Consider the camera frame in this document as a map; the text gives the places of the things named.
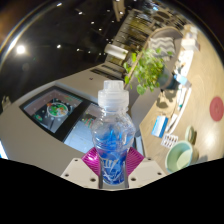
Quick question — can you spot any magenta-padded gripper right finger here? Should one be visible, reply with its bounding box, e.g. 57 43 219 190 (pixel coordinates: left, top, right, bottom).
123 147 167 190

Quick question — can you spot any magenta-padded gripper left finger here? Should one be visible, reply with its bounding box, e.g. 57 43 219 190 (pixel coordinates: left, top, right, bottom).
60 147 102 190

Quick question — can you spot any clear bottle with blue label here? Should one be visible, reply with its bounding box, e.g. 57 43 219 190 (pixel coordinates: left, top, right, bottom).
91 79 137 190

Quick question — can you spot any light green mug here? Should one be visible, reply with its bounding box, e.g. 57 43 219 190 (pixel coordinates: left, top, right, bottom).
164 124 200 175

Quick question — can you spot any pill blister pack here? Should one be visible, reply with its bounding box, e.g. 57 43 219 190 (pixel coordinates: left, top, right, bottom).
160 133 179 149

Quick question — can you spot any small blue white box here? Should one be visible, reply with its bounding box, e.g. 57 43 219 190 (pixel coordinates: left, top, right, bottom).
151 115 170 139

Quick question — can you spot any dark-framed window with decals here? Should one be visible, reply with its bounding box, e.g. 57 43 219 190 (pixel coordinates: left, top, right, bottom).
19 85 101 155

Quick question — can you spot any grey curved sofa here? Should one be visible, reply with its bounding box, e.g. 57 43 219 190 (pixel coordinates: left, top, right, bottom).
128 26 188 158

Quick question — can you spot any flat round red coaster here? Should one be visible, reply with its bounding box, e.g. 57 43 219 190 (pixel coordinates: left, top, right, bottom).
209 96 224 122

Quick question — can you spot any small light blue box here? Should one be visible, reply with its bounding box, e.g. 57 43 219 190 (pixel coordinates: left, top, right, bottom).
173 73 193 89

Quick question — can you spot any green potted plant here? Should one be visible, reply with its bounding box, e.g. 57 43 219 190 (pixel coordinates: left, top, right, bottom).
123 48 175 96

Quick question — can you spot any printed white brochure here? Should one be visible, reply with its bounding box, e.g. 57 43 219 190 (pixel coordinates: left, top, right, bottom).
178 49 195 76

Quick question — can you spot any white round pillar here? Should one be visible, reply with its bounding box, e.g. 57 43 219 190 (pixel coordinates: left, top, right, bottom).
104 43 129 61

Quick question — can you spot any grey chevron pillow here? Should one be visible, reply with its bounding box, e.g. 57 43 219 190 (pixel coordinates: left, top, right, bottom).
148 36 177 55

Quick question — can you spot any group of ceiling spotlights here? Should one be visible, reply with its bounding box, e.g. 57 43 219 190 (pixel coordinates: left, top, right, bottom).
14 1 104 54

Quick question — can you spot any long white carton box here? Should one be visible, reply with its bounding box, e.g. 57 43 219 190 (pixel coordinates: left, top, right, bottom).
181 31 201 52

